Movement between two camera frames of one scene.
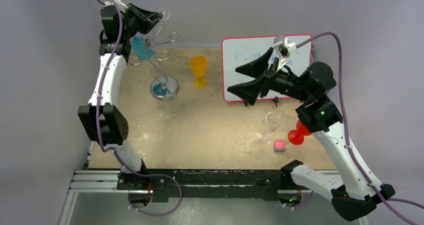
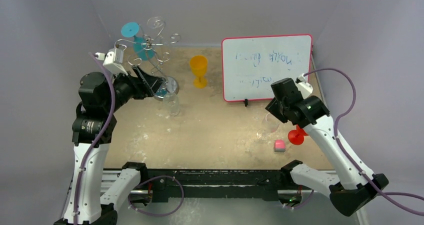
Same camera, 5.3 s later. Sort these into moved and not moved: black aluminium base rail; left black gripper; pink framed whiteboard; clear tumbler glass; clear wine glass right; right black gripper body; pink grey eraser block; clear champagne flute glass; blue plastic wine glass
Moved: left black gripper; clear champagne flute glass; right black gripper body
Not moved: pink framed whiteboard; pink grey eraser block; blue plastic wine glass; clear tumbler glass; black aluminium base rail; clear wine glass right
